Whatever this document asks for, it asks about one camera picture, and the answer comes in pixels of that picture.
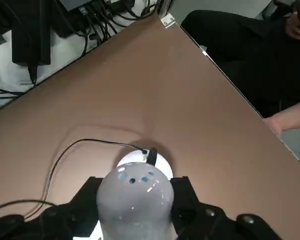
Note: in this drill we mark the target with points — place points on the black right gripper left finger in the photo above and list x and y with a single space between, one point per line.
65 220

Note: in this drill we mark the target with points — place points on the person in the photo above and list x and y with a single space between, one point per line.
240 50

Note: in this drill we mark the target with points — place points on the white desk lamp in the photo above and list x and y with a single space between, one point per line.
135 200

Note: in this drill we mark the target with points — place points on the white corner bracket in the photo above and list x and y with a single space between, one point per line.
168 21

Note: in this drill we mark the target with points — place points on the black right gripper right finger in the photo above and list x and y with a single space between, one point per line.
205 222

